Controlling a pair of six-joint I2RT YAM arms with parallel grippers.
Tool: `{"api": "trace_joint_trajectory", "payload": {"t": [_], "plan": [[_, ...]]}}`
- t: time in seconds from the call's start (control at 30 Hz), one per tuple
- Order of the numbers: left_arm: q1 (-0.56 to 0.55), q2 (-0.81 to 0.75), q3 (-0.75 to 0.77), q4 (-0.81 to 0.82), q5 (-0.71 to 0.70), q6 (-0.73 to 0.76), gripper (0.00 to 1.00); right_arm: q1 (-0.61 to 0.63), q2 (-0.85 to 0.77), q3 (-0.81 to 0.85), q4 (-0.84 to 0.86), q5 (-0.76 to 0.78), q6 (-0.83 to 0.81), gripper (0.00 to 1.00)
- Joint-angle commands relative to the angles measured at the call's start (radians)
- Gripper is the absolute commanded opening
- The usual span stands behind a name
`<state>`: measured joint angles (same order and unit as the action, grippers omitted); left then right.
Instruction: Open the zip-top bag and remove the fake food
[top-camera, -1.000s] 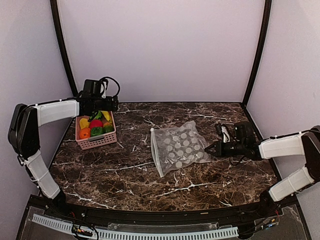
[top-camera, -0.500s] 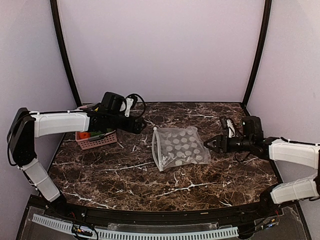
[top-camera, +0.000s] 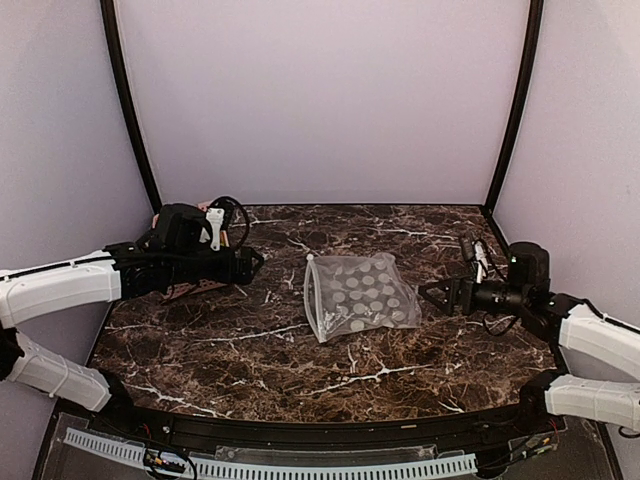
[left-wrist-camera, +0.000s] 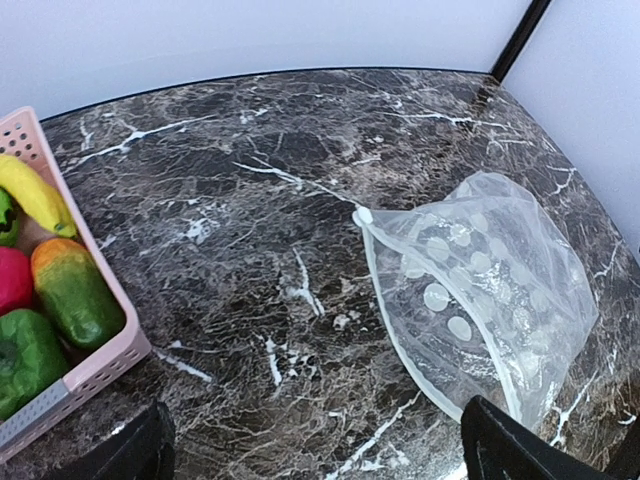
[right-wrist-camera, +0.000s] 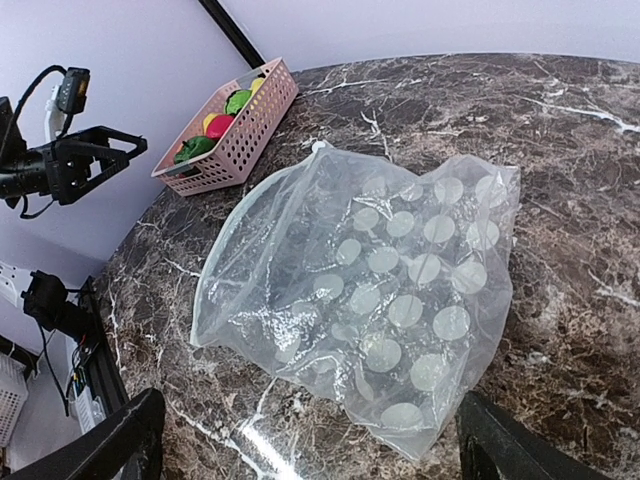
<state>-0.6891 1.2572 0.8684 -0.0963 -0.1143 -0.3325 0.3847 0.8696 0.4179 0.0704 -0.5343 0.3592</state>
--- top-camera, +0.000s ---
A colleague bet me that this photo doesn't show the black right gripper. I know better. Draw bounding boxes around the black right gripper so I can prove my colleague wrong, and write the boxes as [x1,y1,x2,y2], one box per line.
[420,270,530,316]

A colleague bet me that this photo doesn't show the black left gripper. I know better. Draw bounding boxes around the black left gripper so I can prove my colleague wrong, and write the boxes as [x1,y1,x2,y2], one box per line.
[167,245,264,285]

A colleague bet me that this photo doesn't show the clear zip top bag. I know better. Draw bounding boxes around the clear zip top bag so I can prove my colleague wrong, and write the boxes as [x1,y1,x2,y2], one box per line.
[303,252,422,344]

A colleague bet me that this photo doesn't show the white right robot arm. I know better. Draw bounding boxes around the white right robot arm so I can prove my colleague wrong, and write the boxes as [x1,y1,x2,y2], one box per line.
[418,278,639,434]

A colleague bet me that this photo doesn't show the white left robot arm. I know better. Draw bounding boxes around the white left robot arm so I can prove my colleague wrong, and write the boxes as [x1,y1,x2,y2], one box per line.
[1,243,264,436]

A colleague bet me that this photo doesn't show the pink perforated plastic basket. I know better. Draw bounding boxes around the pink perforated plastic basket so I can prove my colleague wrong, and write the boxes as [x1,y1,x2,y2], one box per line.
[151,199,236,304]

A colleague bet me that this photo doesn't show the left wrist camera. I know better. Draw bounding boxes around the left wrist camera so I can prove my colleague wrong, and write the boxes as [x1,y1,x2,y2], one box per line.
[148,203,225,254]

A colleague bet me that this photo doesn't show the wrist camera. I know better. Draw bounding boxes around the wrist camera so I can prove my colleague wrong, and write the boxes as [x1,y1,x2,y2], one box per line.
[459,232,552,301]
[148,203,225,254]

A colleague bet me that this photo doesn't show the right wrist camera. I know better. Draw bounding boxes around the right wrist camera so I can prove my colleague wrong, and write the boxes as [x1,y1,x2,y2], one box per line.
[459,232,552,301]

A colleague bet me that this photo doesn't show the black front rail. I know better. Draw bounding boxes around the black front rail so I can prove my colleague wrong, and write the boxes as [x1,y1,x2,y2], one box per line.
[88,405,565,453]

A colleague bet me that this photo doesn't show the white slotted cable duct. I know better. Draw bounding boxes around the white slotted cable duct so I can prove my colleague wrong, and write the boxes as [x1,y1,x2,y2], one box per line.
[63,427,478,480]

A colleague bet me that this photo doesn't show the black frame post left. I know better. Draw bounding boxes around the black frame post left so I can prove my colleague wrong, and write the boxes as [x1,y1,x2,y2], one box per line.
[99,0,162,213]

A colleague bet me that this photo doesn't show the black frame post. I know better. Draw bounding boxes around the black frame post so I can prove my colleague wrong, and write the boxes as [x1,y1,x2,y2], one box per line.
[99,0,162,213]
[483,0,545,217]

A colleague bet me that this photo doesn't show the black frame post right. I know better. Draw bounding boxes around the black frame post right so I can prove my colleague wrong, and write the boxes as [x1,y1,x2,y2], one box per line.
[483,0,545,217]

